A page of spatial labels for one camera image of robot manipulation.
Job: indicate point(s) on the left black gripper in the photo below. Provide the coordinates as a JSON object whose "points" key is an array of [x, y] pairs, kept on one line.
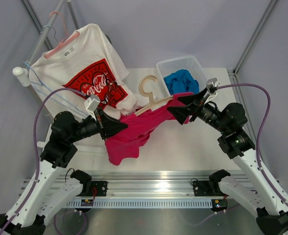
{"points": [[110, 126]]}

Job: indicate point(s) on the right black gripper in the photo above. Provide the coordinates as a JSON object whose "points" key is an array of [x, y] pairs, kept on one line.
{"points": [[181, 112]]}

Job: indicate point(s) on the pink magenta t shirt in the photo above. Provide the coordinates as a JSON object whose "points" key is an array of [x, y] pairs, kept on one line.
{"points": [[127, 143]]}

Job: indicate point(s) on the wooden clothes hanger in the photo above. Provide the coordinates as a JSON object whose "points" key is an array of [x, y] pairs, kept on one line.
{"points": [[152, 103]]}

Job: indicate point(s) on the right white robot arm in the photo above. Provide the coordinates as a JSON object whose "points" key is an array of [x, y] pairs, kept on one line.
{"points": [[269, 204]]}

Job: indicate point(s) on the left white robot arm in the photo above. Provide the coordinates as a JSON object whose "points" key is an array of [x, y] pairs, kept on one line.
{"points": [[31, 213]]}

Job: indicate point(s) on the white coca cola t shirt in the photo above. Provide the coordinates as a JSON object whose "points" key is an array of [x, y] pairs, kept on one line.
{"points": [[87, 64]]}

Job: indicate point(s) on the blue cloth in basket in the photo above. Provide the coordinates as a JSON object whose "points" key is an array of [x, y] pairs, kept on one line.
{"points": [[181, 81]]}

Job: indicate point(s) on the white plastic basket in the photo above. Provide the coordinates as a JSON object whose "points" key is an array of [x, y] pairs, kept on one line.
{"points": [[189, 63]]}

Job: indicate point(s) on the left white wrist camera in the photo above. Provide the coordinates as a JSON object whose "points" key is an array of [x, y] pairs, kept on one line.
{"points": [[91, 104]]}

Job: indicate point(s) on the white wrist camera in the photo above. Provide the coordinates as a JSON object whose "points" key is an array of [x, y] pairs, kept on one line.
{"points": [[91, 104], [212, 86]]}

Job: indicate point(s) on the blue wire hanger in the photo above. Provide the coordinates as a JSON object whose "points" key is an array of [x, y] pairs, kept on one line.
{"points": [[43, 89]]}

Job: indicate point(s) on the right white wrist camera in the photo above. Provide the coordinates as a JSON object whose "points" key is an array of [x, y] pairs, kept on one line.
{"points": [[212, 86]]}

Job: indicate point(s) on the aluminium mounting rail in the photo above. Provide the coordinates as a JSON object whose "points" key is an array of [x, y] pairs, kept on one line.
{"points": [[149, 184]]}

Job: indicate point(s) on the white slotted cable duct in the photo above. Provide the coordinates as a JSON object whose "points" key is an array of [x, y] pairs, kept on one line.
{"points": [[193, 203]]}

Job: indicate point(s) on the metal clothes rack rail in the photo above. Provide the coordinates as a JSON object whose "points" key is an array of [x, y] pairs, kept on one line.
{"points": [[43, 30]]}

